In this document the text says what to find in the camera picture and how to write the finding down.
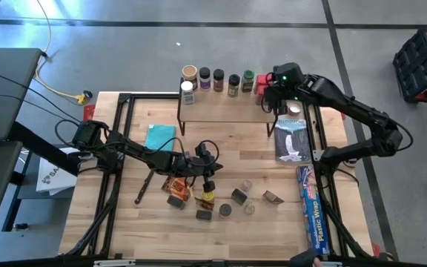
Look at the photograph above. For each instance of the purple label black lid jar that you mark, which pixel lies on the purple label black lid jar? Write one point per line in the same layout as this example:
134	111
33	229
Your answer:
205	78

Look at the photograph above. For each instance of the red table clamp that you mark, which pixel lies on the red table clamp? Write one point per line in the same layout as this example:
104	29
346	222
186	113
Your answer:
88	114
375	249

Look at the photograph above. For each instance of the Yellowstone waterfall book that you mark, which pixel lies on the Yellowstone waterfall book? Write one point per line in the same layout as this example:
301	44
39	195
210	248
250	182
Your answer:
292	142

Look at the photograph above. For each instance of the small cork lid glass jar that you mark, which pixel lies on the small cork lid glass jar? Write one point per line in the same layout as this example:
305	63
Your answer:
246	184
249	208

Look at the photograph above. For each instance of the black lid reddish spice jar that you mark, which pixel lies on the black lid reddish spice jar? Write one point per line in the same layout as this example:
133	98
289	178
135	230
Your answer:
218	79

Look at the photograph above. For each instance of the yellow plug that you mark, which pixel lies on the yellow plug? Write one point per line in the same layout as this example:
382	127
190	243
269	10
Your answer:
82	98

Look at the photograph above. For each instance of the white paper bag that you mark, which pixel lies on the white paper bag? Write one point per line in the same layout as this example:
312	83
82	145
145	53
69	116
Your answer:
52	178

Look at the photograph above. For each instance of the wooden shelf with black legs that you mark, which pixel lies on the wooden shelf with black legs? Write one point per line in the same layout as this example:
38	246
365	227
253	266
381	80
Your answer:
221	111

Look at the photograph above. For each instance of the person's hand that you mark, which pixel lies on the person's hand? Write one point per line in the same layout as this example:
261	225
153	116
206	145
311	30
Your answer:
316	263

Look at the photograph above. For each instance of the brown orange Trader Joe's packet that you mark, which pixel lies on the brown orange Trader Joe's packet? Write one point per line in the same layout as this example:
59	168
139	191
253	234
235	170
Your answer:
204	203

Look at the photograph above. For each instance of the small round candle tin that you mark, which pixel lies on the small round candle tin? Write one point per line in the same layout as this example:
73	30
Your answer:
294	109

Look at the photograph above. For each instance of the red black tool case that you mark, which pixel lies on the red black tool case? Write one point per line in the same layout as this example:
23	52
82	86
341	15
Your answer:
423	65

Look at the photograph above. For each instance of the white lid clear spice jar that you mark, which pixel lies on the white lid clear spice jar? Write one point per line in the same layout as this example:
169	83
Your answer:
187	92

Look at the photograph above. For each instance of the blue plastic wrap box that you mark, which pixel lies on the blue plastic wrap box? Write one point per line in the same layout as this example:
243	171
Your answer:
313	211

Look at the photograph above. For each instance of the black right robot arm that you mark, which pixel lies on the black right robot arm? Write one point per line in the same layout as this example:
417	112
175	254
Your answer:
347	104

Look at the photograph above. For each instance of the green lid glass spice jar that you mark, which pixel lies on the green lid glass spice jar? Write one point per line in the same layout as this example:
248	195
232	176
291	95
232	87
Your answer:
248	79

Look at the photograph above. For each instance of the orange taco seasoning packet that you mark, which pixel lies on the orange taco seasoning packet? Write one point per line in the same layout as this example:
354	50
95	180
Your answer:
176	187

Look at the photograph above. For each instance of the green black pepper tin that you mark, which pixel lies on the green black pepper tin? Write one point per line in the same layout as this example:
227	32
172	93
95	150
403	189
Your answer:
238	196
175	202
203	215

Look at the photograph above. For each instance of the black metal rig frame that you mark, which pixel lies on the black metal rig frame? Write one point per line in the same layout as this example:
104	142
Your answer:
124	97

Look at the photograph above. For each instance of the tan lid spice jar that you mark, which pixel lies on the tan lid spice jar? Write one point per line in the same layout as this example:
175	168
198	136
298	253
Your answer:
190	72

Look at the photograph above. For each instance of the black lid olive spice jar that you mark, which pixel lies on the black lid olive spice jar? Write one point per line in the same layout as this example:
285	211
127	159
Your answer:
234	85

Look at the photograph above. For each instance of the black support beam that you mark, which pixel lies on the black support beam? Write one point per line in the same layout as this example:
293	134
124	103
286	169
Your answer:
32	142

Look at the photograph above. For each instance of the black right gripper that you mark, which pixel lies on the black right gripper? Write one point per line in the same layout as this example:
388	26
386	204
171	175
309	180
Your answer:
282	91

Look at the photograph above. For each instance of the orange label black lid jar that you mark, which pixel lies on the orange label black lid jar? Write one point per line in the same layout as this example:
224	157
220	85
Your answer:
225	210

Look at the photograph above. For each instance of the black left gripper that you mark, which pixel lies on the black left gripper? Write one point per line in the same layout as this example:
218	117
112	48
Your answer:
191	167

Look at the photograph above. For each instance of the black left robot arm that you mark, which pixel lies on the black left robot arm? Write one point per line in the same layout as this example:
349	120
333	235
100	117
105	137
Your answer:
135	150

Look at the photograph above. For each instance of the person's forearm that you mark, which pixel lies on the person's forearm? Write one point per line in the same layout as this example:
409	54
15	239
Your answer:
302	258

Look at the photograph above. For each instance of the brown packet with nutrition label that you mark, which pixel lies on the brown packet with nutrition label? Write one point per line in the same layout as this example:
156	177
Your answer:
273	197

